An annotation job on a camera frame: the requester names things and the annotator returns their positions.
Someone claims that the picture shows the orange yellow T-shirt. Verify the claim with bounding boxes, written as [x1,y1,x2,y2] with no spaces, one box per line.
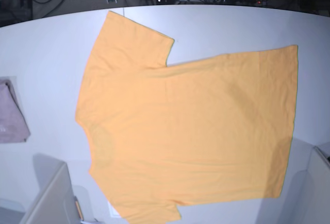
[75,12,298,223]

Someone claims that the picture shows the folded pink cloth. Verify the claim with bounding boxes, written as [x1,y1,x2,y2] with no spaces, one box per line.
[1,78,30,144]

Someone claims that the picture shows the orange pencil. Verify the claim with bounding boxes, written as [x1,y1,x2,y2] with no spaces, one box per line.
[75,200,84,220]

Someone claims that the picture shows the grey box corner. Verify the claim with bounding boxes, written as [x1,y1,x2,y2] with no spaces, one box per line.
[20,162,99,223]
[304,147,329,223]

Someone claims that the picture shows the grey box left corner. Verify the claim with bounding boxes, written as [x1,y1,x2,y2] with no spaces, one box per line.
[20,162,99,223]

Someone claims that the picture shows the black power strip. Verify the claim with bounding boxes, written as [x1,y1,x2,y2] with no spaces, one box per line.
[210,0,265,6]

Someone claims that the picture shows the grey box right corner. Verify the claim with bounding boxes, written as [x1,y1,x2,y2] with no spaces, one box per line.
[304,147,329,223]

